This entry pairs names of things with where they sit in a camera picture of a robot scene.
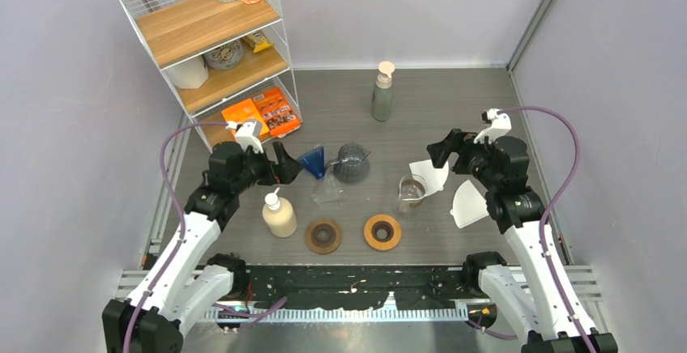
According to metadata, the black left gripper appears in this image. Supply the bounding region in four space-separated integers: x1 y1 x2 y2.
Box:
233 142 302 194

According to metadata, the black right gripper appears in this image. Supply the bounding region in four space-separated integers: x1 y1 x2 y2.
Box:
427 128 501 190

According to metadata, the white coffee filter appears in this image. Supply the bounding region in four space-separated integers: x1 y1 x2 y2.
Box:
450 181 489 228
408 159 449 197

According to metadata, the light wooden ring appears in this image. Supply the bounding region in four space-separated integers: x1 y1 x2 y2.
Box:
363 213 403 252

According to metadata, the clear glass dripper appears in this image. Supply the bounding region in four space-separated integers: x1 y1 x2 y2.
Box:
312 172 344 205

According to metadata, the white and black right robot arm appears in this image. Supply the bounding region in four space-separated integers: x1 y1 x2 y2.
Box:
427 129 619 352

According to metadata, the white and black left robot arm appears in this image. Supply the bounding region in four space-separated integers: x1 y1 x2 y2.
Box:
102 142 302 352

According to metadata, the blue plastic dripper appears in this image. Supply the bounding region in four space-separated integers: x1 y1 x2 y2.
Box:
297 145 326 179

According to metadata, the clear glass carafe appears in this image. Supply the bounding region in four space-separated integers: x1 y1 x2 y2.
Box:
397 174 427 215

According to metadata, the cream pump bottle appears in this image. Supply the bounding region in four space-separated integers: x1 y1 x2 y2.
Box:
262 188 297 238

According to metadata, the orange photo booklet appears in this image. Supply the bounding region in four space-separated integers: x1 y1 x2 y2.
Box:
252 87 301 138

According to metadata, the grey glass pitcher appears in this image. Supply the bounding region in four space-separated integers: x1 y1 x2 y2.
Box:
326 142 371 184

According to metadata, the orange box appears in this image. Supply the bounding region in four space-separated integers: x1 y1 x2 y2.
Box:
220 99 270 141

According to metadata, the green pump bottle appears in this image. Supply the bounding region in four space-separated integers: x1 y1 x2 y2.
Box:
371 61 395 121

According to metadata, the round decorated tin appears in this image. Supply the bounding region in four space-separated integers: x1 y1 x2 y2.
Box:
203 40 245 70

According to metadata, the yellow snack packet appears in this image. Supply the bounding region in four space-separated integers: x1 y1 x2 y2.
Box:
242 30 274 53

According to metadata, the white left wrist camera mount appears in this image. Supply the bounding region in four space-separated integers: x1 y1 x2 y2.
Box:
226 119 264 154

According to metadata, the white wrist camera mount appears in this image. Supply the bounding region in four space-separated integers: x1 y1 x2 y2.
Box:
226 119 264 154
473 108 512 144

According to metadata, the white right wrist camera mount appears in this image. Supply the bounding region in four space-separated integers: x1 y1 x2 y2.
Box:
473 108 512 144

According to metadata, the dark wooden ring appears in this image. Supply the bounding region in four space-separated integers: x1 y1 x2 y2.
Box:
305 218 344 256

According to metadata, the white wire wooden shelf rack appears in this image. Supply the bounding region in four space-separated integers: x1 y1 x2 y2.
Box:
118 0 301 148

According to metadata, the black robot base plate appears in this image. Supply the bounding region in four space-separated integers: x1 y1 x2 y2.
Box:
225 265 488 311

